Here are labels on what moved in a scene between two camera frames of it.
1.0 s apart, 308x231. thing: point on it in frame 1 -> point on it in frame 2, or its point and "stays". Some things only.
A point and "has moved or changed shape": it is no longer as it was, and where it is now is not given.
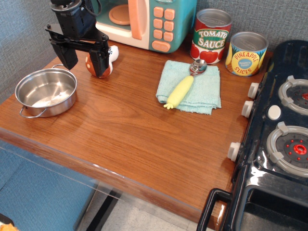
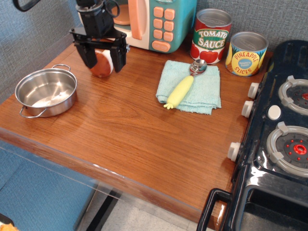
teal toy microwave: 167,26 stays
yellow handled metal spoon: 197,67 stays
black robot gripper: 76,26 -> 97,32
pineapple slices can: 246,53 stays
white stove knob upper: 252,90 stays
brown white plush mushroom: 113,51 has moved or changed shape
